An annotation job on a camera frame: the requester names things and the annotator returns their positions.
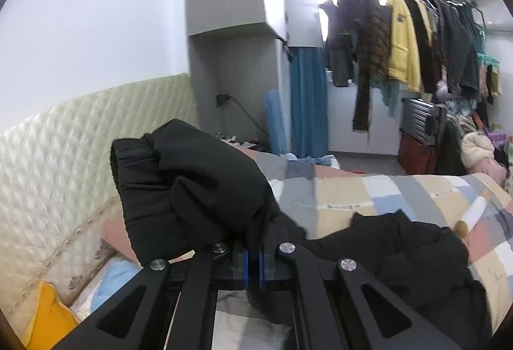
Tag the teal hanging scarf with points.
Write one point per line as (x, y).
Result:
(392, 97)

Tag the black padded jacket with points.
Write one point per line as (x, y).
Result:
(192, 181)

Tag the yellow hanging jacket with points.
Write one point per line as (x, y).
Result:
(400, 41)

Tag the pile of mixed clothes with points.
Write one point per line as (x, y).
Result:
(477, 149)

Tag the brown striped hanging garment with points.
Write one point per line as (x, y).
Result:
(370, 45)

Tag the patchwork bed cover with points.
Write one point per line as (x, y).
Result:
(380, 189)

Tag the blue ribbed roll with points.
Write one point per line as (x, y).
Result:
(274, 121)

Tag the black hanging coat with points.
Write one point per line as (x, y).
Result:
(340, 49)

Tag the cream quilted headboard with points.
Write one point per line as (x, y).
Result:
(60, 157)

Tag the red suitcase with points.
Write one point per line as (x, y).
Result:
(415, 153)

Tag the silver ribbed suitcase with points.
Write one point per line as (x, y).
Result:
(417, 117)

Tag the dark brown hanging garment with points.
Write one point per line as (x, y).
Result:
(425, 45)

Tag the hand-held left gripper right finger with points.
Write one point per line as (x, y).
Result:
(261, 269)

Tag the white paper roll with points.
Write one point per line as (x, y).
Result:
(475, 213)

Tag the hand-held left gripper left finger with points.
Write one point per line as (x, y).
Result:
(245, 269)

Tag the yellow pillow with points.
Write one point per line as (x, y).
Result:
(48, 318)

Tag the dark grey hanging jackets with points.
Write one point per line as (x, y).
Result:
(457, 49)

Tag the blue curtain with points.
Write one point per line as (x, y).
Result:
(308, 101)

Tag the light blue cloth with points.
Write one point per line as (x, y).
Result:
(116, 278)

